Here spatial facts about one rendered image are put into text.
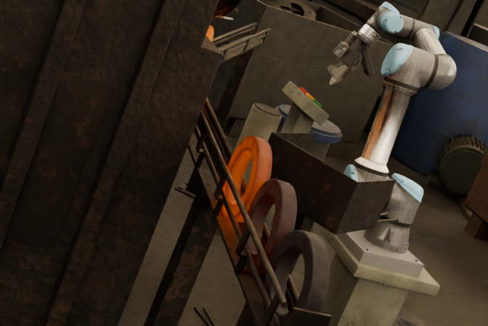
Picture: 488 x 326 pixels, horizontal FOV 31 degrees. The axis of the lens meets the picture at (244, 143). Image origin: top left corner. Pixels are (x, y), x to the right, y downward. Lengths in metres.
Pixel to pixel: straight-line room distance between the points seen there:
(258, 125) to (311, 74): 1.66
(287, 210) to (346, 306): 1.36
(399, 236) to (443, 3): 3.64
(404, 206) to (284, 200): 1.32
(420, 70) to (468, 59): 2.90
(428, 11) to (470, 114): 0.91
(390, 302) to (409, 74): 0.76
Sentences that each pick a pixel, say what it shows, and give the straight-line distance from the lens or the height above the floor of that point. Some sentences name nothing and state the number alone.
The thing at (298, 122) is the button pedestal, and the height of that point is 0.51.
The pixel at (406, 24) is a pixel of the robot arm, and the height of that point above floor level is 1.01.
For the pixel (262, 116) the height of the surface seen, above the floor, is 0.50.
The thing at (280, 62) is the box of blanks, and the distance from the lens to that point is 4.79.
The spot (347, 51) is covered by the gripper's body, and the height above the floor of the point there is 0.83.
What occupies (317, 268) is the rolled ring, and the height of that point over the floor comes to 0.70.
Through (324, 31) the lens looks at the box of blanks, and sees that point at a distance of 4.90.
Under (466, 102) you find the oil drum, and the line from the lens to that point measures 5.79.
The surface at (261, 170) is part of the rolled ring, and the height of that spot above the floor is 0.73.
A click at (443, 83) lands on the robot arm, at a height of 0.90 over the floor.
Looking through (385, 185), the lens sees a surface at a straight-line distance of 2.20.
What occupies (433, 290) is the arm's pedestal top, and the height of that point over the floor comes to 0.28.
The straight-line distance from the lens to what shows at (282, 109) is 3.91.
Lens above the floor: 1.22
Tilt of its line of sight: 15 degrees down
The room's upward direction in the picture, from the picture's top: 22 degrees clockwise
